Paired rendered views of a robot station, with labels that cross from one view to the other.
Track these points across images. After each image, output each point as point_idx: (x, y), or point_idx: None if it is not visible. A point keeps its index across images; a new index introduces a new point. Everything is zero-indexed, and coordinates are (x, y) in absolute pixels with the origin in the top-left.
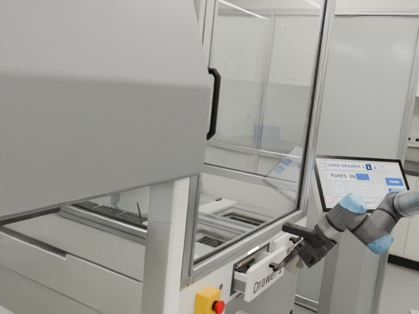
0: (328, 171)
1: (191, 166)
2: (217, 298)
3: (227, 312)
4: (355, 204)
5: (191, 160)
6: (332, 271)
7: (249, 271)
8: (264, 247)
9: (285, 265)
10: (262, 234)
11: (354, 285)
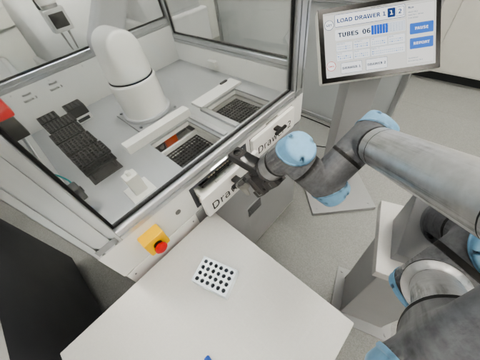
0: (336, 31)
1: None
2: (160, 238)
3: (200, 216)
4: (292, 157)
5: None
6: (336, 125)
7: (200, 199)
8: None
9: (239, 188)
10: (228, 145)
11: None
